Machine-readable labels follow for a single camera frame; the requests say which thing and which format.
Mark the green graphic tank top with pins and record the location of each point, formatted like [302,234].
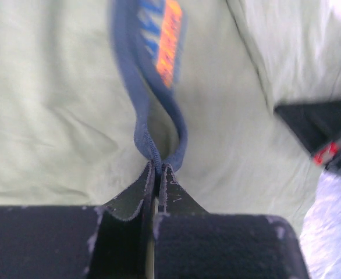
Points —
[67,123]

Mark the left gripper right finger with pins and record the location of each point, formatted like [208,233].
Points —
[173,198]

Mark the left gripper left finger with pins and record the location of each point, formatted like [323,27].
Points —
[136,200]

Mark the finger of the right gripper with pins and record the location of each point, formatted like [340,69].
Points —
[317,126]

